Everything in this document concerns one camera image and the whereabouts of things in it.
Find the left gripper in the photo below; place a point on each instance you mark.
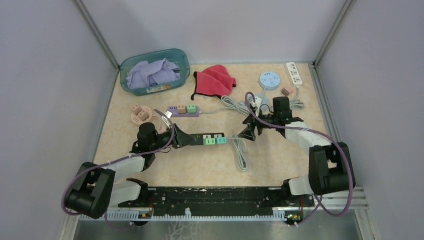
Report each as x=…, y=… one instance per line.
x=181, y=134

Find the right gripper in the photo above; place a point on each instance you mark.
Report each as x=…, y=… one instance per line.
x=248, y=133

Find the black power strip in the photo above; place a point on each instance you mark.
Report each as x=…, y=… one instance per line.
x=208, y=135

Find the green plug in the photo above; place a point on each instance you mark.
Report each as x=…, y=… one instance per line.
x=191, y=109
x=209, y=141

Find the purple power strip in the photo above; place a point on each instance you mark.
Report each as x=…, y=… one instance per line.
x=176, y=115

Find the round blue power socket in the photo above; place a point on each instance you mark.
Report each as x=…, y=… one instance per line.
x=269, y=80

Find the pink USB charger plug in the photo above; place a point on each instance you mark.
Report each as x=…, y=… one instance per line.
x=287, y=91

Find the white power strip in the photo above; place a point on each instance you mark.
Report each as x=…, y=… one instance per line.
x=294, y=74

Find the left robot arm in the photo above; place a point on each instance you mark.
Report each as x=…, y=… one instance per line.
x=95, y=188

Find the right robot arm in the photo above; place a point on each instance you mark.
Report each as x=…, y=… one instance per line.
x=329, y=163

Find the pink plug on purple strip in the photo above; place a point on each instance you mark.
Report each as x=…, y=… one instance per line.
x=181, y=109

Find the green plug on purple strip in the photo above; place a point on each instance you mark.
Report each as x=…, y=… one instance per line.
x=191, y=109

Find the teal plug on black strip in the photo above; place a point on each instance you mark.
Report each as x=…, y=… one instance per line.
x=221, y=140

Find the round pink power socket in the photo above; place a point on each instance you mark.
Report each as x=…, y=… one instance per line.
x=137, y=121

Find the pink plug on pink socket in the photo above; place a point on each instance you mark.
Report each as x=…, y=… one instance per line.
x=136, y=109

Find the red microfiber cloth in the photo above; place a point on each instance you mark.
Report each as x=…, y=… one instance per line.
x=215, y=81

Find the teal plastic bin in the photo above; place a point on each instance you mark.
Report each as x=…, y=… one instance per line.
x=175, y=55

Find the lavender cloth in bin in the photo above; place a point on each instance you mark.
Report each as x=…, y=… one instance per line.
x=146, y=74

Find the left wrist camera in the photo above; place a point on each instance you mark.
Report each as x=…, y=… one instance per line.
x=168, y=114

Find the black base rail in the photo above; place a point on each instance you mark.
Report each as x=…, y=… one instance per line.
x=216, y=201

